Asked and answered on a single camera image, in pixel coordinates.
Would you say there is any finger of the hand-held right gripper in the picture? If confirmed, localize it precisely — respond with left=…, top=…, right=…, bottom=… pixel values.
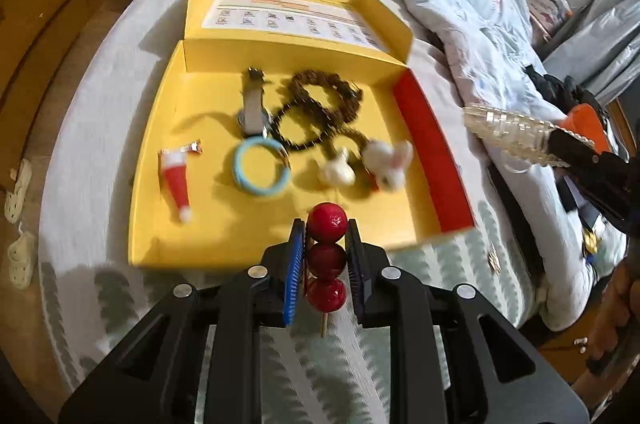
left=547, top=126, right=626, bottom=175

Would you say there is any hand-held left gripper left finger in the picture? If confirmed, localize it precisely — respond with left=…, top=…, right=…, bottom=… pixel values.
left=57, top=219, right=307, bottom=424

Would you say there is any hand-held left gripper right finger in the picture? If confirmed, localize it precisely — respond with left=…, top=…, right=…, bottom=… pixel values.
left=346, top=219, right=591, bottom=424

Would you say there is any red candied fruit skewer clip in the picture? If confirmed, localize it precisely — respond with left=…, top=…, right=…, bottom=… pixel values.
left=305, top=202, right=349, bottom=339

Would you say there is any yellow cardboard box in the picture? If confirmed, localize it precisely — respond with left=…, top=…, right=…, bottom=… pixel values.
left=127, top=0, right=476, bottom=269

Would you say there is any white garlic plush charm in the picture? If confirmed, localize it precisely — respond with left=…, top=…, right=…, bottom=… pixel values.
left=318, top=147, right=357, bottom=186

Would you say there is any blue ring hair tie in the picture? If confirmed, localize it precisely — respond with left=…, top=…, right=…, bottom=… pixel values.
left=231, top=138, right=292, bottom=197

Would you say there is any white plush bunny hair tie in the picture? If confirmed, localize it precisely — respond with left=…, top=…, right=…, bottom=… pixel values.
left=361, top=139, right=415, bottom=192

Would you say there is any olive spiral hair tie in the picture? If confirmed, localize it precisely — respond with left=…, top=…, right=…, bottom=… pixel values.
left=320, top=126, right=373, bottom=170

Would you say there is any dark wooden bead bracelet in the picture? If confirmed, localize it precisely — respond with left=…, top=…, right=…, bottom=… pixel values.
left=274, top=96, right=333, bottom=151

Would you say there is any red santa hat hair clip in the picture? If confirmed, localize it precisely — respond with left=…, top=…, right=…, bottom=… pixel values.
left=158, top=139, right=202, bottom=222

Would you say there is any silver wrist watch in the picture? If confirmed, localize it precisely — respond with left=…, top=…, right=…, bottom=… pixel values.
left=236, top=68, right=277, bottom=139

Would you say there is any brown seed bead bracelet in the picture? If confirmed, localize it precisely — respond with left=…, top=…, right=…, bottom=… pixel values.
left=285, top=70, right=364, bottom=132

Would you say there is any person's right forearm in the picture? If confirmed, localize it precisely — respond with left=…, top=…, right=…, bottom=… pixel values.
left=572, top=249, right=640, bottom=405

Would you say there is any grey plastic sheet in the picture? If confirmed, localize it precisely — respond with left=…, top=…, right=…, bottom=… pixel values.
left=530, top=0, right=640, bottom=105

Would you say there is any pale printed quilt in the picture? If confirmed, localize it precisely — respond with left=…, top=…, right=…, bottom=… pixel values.
left=380, top=0, right=616, bottom=330

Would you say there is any green leaf patterned bedspread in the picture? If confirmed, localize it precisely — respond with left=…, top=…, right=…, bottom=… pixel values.
left=37, top=0, right=546, bottom=424

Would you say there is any white slipper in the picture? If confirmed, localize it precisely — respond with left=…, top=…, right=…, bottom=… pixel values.
left=4, top=158, right=33, bottom=225
left=7, top=234, right=38, bottom=290

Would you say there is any wooden wardrobe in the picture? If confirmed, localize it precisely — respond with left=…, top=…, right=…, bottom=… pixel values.
left=0, top=0, right=131, bottom=105

